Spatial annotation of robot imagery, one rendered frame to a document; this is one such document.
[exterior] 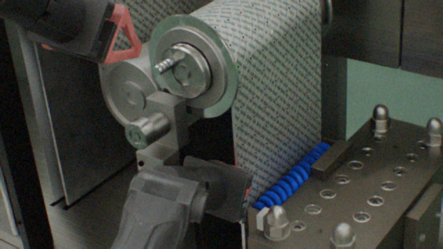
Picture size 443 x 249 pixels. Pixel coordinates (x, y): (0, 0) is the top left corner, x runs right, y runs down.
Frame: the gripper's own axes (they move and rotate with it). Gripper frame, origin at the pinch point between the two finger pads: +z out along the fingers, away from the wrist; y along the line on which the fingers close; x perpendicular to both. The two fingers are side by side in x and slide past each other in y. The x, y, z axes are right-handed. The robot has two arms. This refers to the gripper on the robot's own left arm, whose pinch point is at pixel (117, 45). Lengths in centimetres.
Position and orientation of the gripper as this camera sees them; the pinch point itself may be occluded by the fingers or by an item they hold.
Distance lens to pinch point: 89.1
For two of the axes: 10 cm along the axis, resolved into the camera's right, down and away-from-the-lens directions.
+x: 3.3, -9.4, 0.5
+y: 8.0, 2.5, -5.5
